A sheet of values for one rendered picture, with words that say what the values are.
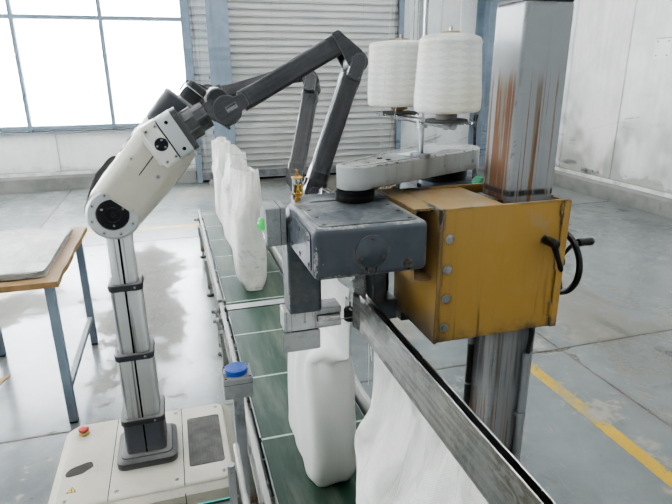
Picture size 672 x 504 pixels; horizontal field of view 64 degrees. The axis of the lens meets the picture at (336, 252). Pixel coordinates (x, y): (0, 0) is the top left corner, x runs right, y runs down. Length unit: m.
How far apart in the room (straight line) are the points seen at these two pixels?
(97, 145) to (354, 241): 7.92
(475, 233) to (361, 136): 8.04
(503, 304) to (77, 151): 8.00
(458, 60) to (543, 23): 0.23
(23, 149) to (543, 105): 8.21
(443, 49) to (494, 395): 0.87
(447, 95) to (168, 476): 1.61
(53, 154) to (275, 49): 3.59
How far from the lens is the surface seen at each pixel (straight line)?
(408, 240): 1.07
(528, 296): 1.35
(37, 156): 8.98
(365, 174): 1.20
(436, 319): 1.24
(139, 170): 1.69
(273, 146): 8.85
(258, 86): 1.55
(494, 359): 1.46
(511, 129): 1.30
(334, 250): 1.03
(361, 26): 9.18
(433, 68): 1.17
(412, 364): 1.04
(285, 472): 1.91
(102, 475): 2.24
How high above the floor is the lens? 1.61
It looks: 18 degrees down
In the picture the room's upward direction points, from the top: straight up
